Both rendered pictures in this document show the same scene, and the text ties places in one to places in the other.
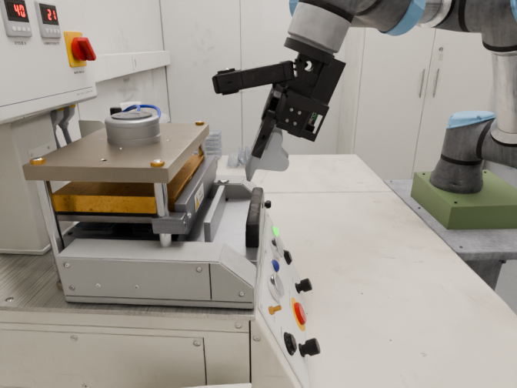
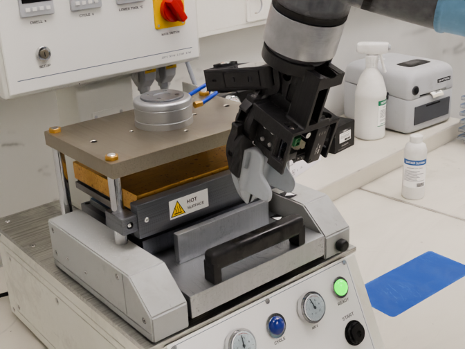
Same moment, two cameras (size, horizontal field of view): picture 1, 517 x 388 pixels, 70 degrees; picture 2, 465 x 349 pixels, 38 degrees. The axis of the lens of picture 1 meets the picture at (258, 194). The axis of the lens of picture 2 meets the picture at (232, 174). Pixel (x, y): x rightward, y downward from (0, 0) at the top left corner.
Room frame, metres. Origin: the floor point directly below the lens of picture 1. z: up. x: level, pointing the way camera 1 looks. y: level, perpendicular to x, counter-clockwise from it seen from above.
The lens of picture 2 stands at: (0.03, -0.53, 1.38)
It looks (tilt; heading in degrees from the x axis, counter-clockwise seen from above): 22 degrees down; 48
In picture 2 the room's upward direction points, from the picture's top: 3 degrees counter-clockwise
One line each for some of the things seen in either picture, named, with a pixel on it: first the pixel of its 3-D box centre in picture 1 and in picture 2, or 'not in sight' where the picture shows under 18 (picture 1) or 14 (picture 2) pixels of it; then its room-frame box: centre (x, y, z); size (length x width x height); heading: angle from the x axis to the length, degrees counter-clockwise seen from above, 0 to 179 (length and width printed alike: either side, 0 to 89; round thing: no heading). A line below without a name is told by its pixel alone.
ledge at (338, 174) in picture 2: not in sight; (329, 156); (1.30, 0.52, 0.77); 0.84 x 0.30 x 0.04; 2
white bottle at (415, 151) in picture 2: not in sight; (414, 165); (1.27, 0.25, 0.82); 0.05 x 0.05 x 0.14
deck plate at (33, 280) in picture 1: (128, 243); (161, 234); (0.56, 0.22, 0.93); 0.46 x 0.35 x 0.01; 87
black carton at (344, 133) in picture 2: not in sight; (335, 134); (1.31, 0.51, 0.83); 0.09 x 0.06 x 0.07; 5
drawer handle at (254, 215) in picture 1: (255, 213); (257, 246); (0.54, 0.01, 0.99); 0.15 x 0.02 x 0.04; 177
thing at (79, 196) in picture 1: (141, 165); (171, 151); (0.56, 0.19, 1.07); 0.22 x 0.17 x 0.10; 177
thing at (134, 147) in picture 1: (122, 152); (165, 131); (0.58, 0.22, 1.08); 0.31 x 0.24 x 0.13; 177
